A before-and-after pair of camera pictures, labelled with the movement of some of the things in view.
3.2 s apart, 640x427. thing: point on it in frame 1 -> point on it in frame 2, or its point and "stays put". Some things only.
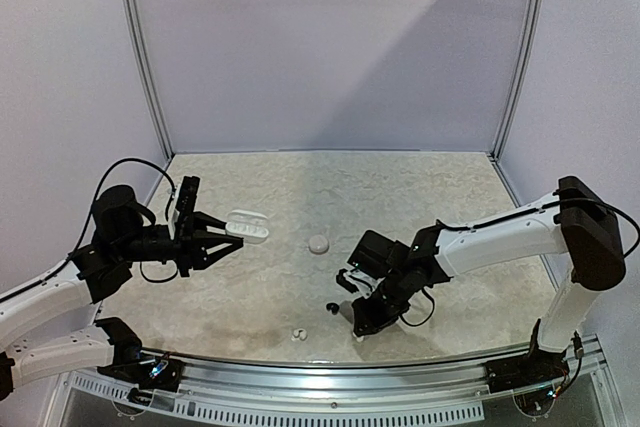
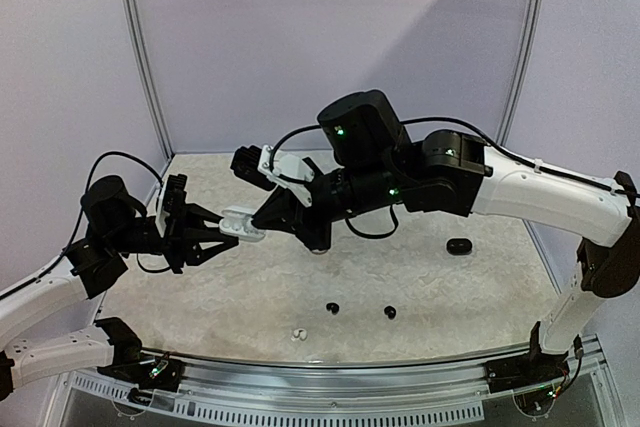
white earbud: x=299 y=334 stays put
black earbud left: x=333 y=307 stays put
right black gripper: x=367 y=315 -> x=310 y=209
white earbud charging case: x=250 y=226 stays put
